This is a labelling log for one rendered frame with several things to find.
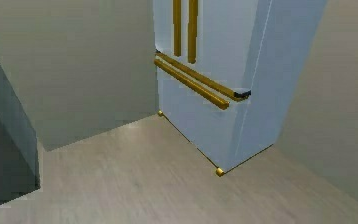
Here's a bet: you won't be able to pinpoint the dark grey cupboard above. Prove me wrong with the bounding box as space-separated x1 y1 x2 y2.
0 42 41 211

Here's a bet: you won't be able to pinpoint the pale blue fridge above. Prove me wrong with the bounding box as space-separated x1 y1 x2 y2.
152 0 329 178

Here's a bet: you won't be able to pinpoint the gold fridge handle bar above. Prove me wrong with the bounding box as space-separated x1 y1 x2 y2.
153 58 231 111
172 0 183 57
187 0 199 65
155 51 251 102

